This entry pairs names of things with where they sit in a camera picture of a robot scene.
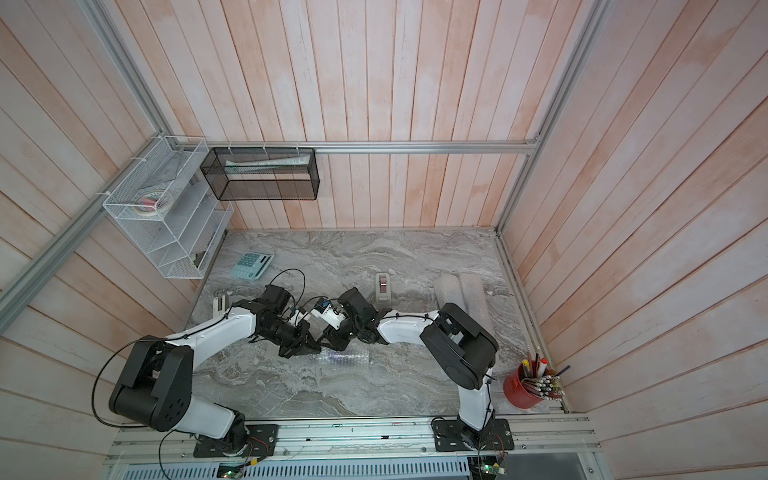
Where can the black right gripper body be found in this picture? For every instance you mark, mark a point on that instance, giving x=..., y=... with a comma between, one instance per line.
x=348, y=331

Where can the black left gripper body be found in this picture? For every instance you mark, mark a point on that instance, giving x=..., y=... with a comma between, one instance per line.
x=291, y=339

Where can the dark purple bottle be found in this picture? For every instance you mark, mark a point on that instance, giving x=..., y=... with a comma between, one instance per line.
x=346, y=359

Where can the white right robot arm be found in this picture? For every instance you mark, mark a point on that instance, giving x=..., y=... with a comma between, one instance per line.
x=464, y=350

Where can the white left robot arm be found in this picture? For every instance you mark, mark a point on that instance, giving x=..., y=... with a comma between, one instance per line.
x=155, y=387

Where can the light blue desk calculator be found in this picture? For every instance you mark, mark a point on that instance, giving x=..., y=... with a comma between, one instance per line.
x=251, y=265

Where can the red pen cup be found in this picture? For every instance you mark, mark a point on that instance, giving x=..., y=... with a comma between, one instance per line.
x=516, y=393

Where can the pens in cup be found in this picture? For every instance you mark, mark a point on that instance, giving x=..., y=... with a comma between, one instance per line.
x=540, y=380

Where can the tape roll on shelf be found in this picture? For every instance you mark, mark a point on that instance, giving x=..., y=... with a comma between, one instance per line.
x=152, y=204

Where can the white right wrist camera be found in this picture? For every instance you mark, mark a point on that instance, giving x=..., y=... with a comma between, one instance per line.
x=327, y=312

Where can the black mesh wall basket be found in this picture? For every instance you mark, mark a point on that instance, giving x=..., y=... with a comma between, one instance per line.
x=262, y=173

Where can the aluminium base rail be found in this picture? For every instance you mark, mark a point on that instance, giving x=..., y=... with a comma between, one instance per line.
x=538, y=446

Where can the white mesh wall shelf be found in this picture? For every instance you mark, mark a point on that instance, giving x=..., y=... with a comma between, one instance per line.
x=182, y=243

